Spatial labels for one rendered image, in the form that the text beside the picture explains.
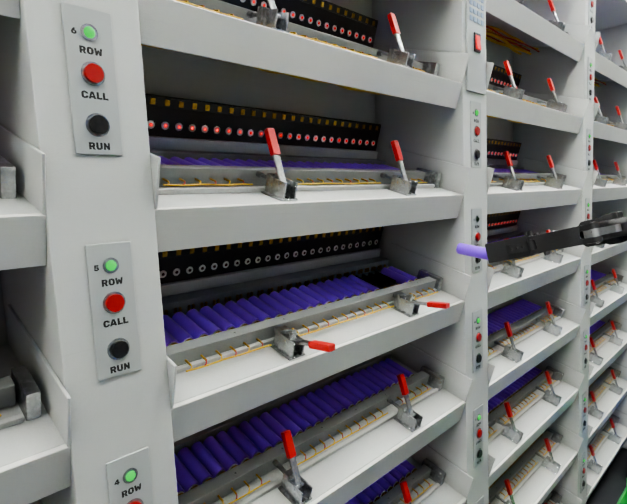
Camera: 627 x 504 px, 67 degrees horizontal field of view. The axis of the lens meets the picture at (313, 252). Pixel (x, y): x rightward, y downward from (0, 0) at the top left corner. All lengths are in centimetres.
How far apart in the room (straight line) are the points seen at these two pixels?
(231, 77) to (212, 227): 34
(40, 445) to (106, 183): 23
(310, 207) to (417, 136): 43
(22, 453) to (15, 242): 18
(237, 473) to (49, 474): 27
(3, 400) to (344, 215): 44
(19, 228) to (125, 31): 20
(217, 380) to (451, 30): 73
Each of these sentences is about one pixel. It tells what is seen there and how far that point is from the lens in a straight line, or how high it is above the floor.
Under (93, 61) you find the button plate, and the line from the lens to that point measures 47.
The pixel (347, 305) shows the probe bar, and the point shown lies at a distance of 73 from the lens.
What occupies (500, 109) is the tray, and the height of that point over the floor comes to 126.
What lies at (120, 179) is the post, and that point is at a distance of 47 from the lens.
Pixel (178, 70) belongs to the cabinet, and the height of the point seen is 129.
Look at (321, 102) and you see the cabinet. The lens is 93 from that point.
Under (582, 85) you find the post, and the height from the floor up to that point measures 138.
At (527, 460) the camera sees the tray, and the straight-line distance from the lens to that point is 158.
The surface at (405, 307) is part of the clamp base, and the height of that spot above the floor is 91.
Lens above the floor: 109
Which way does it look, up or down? 6 degrees down
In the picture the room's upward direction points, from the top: 3 degrees counter-clockwise
